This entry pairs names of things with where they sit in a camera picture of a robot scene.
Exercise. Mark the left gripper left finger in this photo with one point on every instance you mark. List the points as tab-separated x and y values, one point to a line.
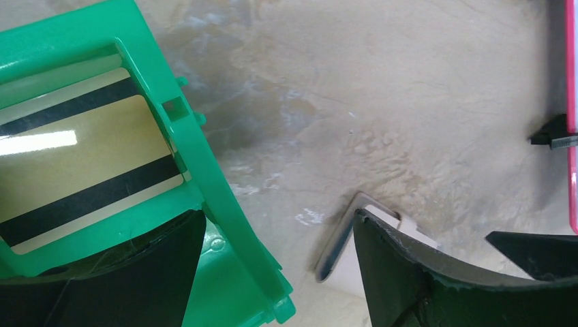
145	281

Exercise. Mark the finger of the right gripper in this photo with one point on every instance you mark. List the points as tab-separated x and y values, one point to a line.
544	257

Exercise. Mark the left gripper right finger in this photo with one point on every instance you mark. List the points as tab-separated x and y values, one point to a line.
408	283

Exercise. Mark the green plastic bin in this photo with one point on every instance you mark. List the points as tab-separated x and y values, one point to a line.
237	281

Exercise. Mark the beige card holder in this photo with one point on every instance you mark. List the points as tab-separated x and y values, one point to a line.
339	256

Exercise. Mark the gold credit card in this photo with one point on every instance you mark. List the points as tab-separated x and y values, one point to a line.
78	155

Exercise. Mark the black whiteboard foot near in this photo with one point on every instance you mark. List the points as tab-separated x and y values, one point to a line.
555	133

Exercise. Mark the pink framed whiteboard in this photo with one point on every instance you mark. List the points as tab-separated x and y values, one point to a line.
570	21

